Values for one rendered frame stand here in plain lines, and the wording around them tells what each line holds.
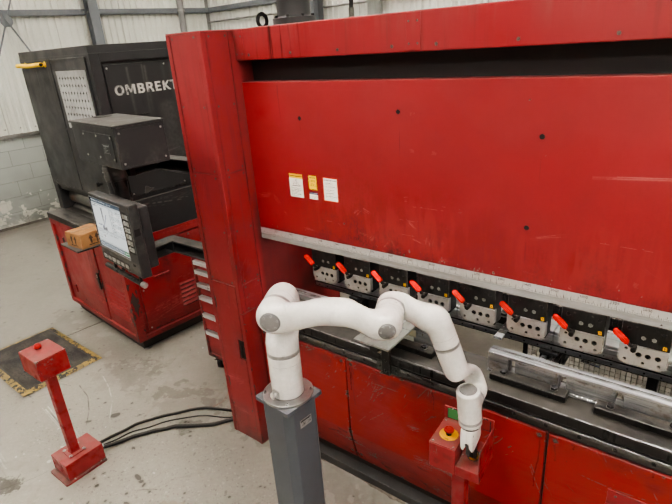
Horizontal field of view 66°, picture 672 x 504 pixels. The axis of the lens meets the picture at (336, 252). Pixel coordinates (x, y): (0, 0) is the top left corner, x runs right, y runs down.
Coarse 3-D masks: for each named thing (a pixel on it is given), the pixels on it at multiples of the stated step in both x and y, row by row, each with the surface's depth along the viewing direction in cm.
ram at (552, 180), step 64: (256, 128) 256; (320, 128) 232; (384, 128) 212; (448, 128) 195; (512, 128) 181; (576, 128) 168; (640, 128) 157; (256, 192) 272; (320, 192) 245; (384, 192) 223; (448, 192) 204; (512, 192) 188; (576, 192) 175; (640, 192) 163; (448, 256) 214; (512, 256) 197; (576, 256) 182; (640, 256) 170; (640, 320) 176
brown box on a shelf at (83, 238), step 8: (88, 224) 381; (72, 232) 364; (80, 232) 364; (88, 232) 364; (96, 232) 369; (72, 240) 367; (80, 240) 361; (88, 240) 365; (96, 240) 370; (72, 248) 367; (80, 248) 364; (88, 248) 365
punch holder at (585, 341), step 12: (564, 312) 192; (576, 312) 189; (588, 312) 186; (576, 324) 190; (588, 324) 188; (600, 324) 185; (564, 336) 195; (576, 336) 192; (588, 336) 189; (600, 336) 187; (576, 348) 193; (588, 348) 190; (600, 348) 188
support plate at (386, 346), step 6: (408, 324) 238; (402, 330) 233; (408, 330) 233; (360, 336) 231; (366, 336) 231; (402, 336) 229; (360, 342) 228; (366, 342) 226; (372, 342) 226; (378, 342) 226; (384, 342) 225; (390, 342) 225; (396, 342) 225; (378, 348) 223; (384, 348) 221; (390, 348) 221
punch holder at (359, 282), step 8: (344, 256) 249; (344, 264) 251; (352, 264) 248; (360, 264) 245; (368, 264) 242; (376, 264) 246; (352, 272) 250; (360, 272) 246; (368, 272) 243; (352, 280) 251; (360, 280) 248; (368, 280) 245; (376, 280) 250; (352, 288) 253; (360, 288) 250; (368, 288) 246; (376, 288) 251
